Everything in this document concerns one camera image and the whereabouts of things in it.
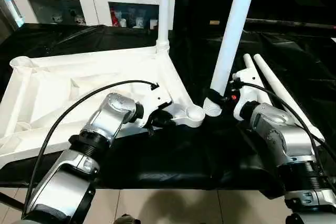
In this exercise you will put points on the white plastic table leg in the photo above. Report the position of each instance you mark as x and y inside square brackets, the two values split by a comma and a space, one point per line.
[231, 37]
[166, 6]
[273, 82]
[248, 62]

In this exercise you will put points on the black metal table leg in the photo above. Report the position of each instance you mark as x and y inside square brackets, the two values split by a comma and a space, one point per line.
[10, 201]

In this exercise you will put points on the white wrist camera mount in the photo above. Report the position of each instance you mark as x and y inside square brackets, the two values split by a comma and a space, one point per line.
[249, 87]
[157, 98]

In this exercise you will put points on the black mat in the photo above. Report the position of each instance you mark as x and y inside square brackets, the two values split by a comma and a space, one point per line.
[183, 161]

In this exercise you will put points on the small tan label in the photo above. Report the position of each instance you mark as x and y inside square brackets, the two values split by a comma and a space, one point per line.
[214, 22]

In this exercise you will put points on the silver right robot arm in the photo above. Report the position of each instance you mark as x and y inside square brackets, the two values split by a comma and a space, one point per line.
[283, 134]

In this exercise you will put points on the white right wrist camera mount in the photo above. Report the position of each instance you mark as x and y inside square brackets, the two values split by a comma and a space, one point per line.
[249, 87]

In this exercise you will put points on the pale blue translucent container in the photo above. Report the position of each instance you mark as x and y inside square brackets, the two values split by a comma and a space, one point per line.
[11, 1]

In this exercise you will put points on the red packet in cabinet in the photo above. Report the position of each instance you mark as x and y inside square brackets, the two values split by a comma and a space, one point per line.
[114, 18]

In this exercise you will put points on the white plastic table top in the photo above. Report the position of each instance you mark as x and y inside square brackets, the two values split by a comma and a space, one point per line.
[65, 90]

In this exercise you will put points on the black metal rail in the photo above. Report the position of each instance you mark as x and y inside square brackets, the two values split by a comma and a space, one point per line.
[288, 23]

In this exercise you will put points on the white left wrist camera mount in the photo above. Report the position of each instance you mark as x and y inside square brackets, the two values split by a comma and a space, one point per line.
[157, 98]

